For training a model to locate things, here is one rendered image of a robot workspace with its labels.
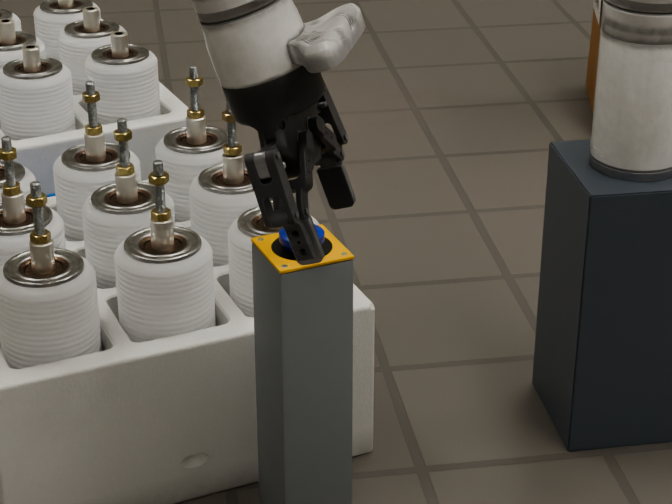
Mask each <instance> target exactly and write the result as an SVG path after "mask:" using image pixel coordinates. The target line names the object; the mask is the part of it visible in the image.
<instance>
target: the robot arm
mask: <svg viewBox="0 0 672 504"><path fill-rule="evenodd" d="M191 2H192V4H193V7H194V9H195V12H196V14H197V17H198V19H199V21H200V25H201V28H202V31H203V35H204V40H205V44H206V48H207V51H208V54H209V57H210V59H211V62H212V64H213V67H214V69H215V72H216V74H217V77H218V80H219V82H220V85H221V87H222V90H223V92H224V95H225V97H226V100H227V103H228V105H229V108H230V110H231V113H232V115H233V118H234V120H235V121H236V122H238V123H239V124H241V125H244V126H250V127H252V128H254V129H255V130H257V132H258V136H259V141H260V146H261V150H260V151H258V152H253V153H248V154H245V157H244V161H245V165H246V168H247V171H248V174H249V178H250V181H251V184H252V187H253V190H254V193H255V196H256V199H257V202H258V205H259V208H260V211H261V214H262V218H263V221H264V224H265V226H266V227H267V228H268V229H269V228H277V227H283V228H284V230H285V233H286V235H287V238H288V240H289V243H290V245H291V248H292V250H293V253H294V256H295V258H296V261H297V262H298V263H299V264H300V265H309V264H315V263H320V262H321V261H322V260H323V258H324V256H325V252H324V249H323V247H322V244H321V241H320V239H319V236H318V234H317V231H316V228H315V226H314V223H313V220H312V218H311V216H309V203H308V192H309V191H310V190H311V189H312V187H313V173H312V171H313V169H314V166H318V165H320V167H318V169H317V174H318V176H319V179H320V182H321V184H322V187H323V190H324V192H325V195H326V198H327V200H328V203H329V206H330V207H331V208H332V209H334V210H337V209H342V208H348V207H352V206H353V204H354V203H355V201H356V197H355V194H354V191H353V188H352V186H351V183H350V180H349V177H348V175H347V172H346V169H345V166H344V164H343V162H342V161H343V160H344V158H345V155H344V150H343V148H342V145H344V144H347V143H348V136H347V133H346V131H345V128H344V126H343V124H342V121H341V119H340V116H339V114H338V112H337V109H336V107H335V105H334V102H333V100H332V98H331V95H330V93H329V91H328V88H327V86H326V84H325V82H324V79H323V77H322V74H321V72H323V71H327V70H330V69H332V68H334V67H336V66H337V65H339V64H340V63H341V62H342V61H343V60H344V59H345V58H346V56H347V55H348V54H349V52H350V51H351V49H352V48H353V47H354V45H355V44H356V42H357V41H358V39H359V38H360V36H361V35H362V33H363V32H364V30H365V28H366V25H365V22H364V19H363V16H362V13H361V10H360V8H359V7H358V6H356V5H355V4H353V3H347V4H344V5H342V6H339V7H337V8H335V9H333V10H332V11H330V12H328V13H327V14H325V15H323V16H322V17H320V18H318V19H316V20H313V21H311V22H307V23H303V21H302V19H301V16H300V14H299V12H298V10H297V8H296V6H295V4H294V2H293V1H292V0H191ZM326 123H329V124H330V125H331V126H332V128H333V131H334V132H332V131H331V130H330V129H329V128H328V127H327V126H326V125H325V124H326ZM589 162H590V164H591V166H592V167H593V168H594V169H595V170H597V171H598V172H600V173H602V174H604V175H607V176H609V177H613V178H616V179H621V180H626V181H636V182H649V181H659V180H664V179H667V178H671V177H672V0H603V6H602V17H601V29H600V41H599V53H598V64H597V76H596V87H595V99H594V111H593V122H592V134H591V140H590V158H589ZM296 177H297V178H296ZM291 178H296V179H292V180H288V179H291ZM293 193H296V203H295V200H294V196H293ZM270 197H273V208H272V205H271V202H270ZM296 204H297V206H296ZM273 209H274V211H273Z"/></svg>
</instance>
